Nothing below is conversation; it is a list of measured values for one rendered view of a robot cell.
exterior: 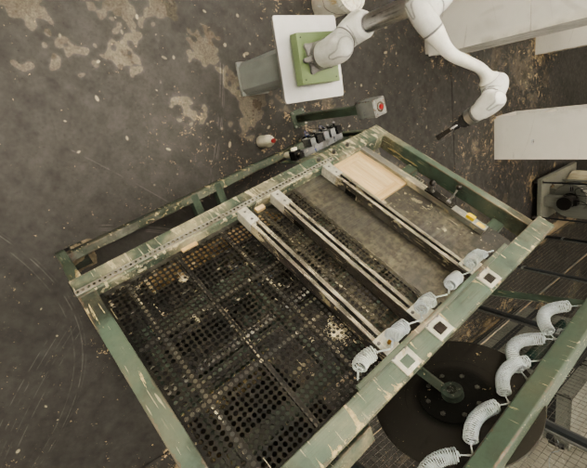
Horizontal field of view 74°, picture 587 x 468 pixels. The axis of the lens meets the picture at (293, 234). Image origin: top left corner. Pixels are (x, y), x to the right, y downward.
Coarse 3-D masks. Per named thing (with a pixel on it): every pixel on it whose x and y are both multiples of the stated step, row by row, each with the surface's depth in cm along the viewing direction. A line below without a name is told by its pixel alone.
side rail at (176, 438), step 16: (96, 304) 173; (96, 320) 168; (112, 320) 168; (112, 336) 164; (112, 352) 159; (128, 352) 160; (128, 368) 155; (144, 368) 156; (144, 384) 152; (144, 400) 148; (160, 400) 148; (160, 416) 144; (160, 432) 141; (176, 432) 141; (176, 448) 138; (192, 448) 138; (176, 464) 135; (192, 464) 135
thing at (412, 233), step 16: (336, 176) 238; (352, 192) 234; (368, 192) 230; (368, 208) 230; (384, 208) 222; (400, 224) 215; (416, 240) 212; (432, 240) 208; (432, 256) 208; (448, 256) 202; (480, 256) 184; (464, 272) 196
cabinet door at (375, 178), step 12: (360, 156) 262; (348, 168) 253; (360, 168) 254; (372, 168) 254; (384, 168) 255; (360, 180) 246; (372, 180) 246; (384, 180) 247; (396, 180) 248; (372, 192) 239; (384, 192) 239
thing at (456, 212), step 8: (368, 152) 261; (376, 160) 258; (384, 160) 257; (392, 168) 252; (400, 176) 249; (408, 176) 247; (408, 184) 247; (416, 184) 243; (424, 192) 240; (432, 200) 238; (448, 208) 232; (456, 208) 231; (456, 216) 230; (464, 216) 227; (472, 224) 224; (480, 232) 223
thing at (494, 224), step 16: (320, 224) 226; (496, 224) 235; (304, 240) 216; (192, 304) 186; (272, 304) 191; (160, 320) 179; (176, 320) 180; (352, 352) 175; (336, 368) 168; (320, 384) 164; (192, 400) 159; (304, 400) 160; (272, 416) 155; (256, 432) 151; (224, 448) 148
